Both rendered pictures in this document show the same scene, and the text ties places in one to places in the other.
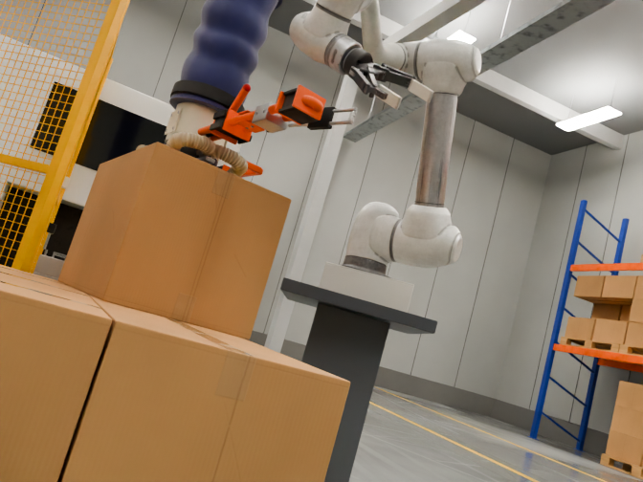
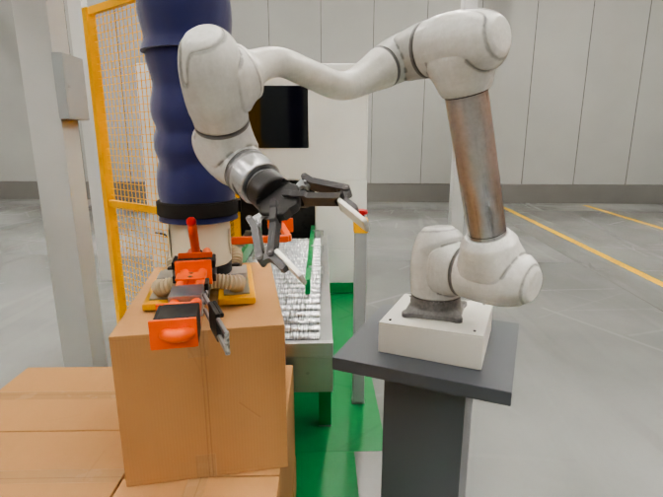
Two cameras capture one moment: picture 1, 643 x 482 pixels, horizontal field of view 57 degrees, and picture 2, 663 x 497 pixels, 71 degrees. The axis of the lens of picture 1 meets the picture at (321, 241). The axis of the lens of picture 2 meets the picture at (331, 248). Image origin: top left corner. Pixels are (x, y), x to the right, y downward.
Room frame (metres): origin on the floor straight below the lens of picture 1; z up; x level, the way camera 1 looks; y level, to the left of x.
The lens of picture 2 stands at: (0.66, -0.38, 1.38)
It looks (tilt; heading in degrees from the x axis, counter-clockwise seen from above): 13 degrees down; 22
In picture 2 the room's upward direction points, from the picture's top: straight up
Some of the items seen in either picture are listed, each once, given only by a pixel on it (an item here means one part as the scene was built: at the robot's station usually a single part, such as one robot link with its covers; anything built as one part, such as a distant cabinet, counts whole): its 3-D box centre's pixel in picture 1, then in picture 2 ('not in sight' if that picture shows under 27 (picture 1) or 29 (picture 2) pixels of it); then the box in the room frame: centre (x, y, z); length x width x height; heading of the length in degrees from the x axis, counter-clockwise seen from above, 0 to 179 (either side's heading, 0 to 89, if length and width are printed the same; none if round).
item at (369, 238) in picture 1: (375, 233); (439, 260); (2.08, -0.18, 1.01); 0.18 x 0.16 x 0.22; 61
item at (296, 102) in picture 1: (299, 105); (176, 323); (1.24, 0.13, 1.08); 0.08 x 0.07 x 0.05; 34
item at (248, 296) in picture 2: not in sight; (236, 277); (1.80, 0.38, 0.97); 0.34 x 0.10 x 0.05; 34
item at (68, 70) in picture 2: not in sight; (71, 88); (2.42, 1.68, 1.62); 0.20 x 0.05 x 0.30; 23
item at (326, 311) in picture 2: not in sight; (325, 279); (3.29, 0.71, 0.50); 2.31 x 0.05 x 0.19; 23
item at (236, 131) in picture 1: (232, 127); (194, 268); (1.54, 0.32, 1.08); 0.10 x 0.08 x 0.06; 124
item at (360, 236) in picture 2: not in sight; (359, 314); (2.81, 0.32, 0.50); 0.07 x 0.07 x 1.00; 23
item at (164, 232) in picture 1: (166, 242); (212, 352); (1.74, 0.44, 0.74); 0.60 x 0.40 x 0.40; 32
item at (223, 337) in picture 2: (308, 120); (215, 309); (1.33, 0.11, 1.08); 0.31 x 0.03 x 0.05; 46
